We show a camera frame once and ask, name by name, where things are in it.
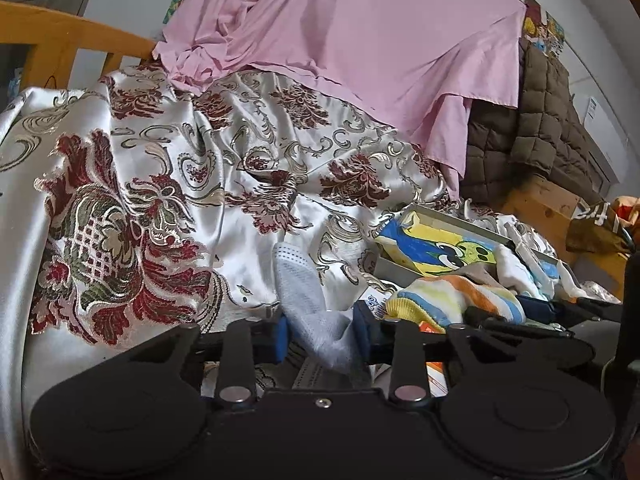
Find pink bed sheet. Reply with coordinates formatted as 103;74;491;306
152;0;528;201

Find white air conditioner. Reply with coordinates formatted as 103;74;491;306
575;95;631;196

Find white sock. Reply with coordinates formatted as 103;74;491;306
555;260;588;301

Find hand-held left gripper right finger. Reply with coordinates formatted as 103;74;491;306
352;302;551;403

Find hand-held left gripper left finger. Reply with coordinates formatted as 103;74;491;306
115;315;290;406

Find white cloth with blue print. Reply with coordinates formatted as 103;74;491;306
492;242;563;298

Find brown puffer jacket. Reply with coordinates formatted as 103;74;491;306
462;40;618;206

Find grey face mask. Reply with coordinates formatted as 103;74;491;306
272;241;371;386

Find striped pastel sock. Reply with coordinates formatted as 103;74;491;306
385;274;526;333

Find white and orange carton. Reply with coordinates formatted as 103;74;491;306
357;292;448;401

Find wooden bed frame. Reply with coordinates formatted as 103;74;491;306
0;0;633;306

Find grey cloth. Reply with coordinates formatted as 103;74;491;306
457;264;497;282

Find multicoloured patchwork cloth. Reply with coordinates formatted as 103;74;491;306
612;195;640;251

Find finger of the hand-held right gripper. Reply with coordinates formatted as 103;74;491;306
464;306;577;342
515;295;623;324

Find cartoon wall poster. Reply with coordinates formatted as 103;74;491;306
522;0;568;53

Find floral satin bedspread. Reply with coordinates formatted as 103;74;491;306
0;65;506;461

